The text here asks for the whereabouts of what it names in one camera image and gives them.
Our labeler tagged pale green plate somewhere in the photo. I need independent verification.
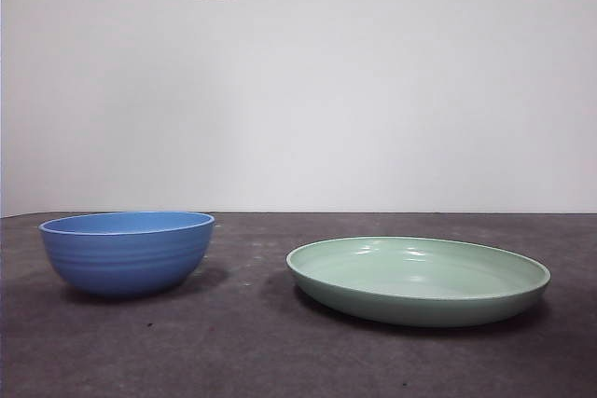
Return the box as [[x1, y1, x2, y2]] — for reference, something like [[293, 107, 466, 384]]
[[285, 235, 552, 327]]

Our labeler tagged blue ribbed bowl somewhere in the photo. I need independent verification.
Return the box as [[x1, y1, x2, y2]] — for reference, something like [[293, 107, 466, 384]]
[[38, 210, 216, 297]]

